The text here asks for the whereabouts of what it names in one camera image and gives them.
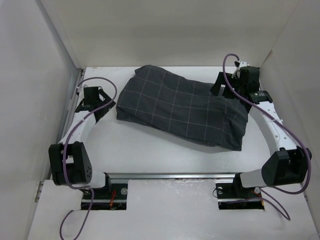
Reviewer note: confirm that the left aluminium rail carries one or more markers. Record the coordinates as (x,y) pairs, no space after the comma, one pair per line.
(69,105)

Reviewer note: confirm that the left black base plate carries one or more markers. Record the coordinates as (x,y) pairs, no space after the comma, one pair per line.
(112,199)

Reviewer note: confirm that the dark plaid pillowcase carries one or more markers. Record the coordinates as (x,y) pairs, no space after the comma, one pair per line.
(163,100)

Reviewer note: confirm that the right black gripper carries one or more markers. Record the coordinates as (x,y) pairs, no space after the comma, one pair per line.
(216,87)

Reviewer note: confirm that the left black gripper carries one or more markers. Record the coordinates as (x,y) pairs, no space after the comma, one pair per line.
(105,110)

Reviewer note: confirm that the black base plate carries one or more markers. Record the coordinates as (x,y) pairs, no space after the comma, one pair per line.
(230,197)
(112,199)

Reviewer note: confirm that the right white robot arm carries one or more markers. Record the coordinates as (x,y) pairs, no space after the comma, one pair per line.
(290,159)

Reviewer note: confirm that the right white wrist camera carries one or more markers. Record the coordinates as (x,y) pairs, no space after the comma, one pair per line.
(239,64)

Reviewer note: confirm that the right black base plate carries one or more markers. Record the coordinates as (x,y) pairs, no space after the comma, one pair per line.
(230,197)

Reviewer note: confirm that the front aluminium rail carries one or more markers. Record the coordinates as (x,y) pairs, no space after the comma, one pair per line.
(170,176)

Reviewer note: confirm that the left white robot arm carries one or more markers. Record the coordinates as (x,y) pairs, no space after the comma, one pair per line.
(69,161)

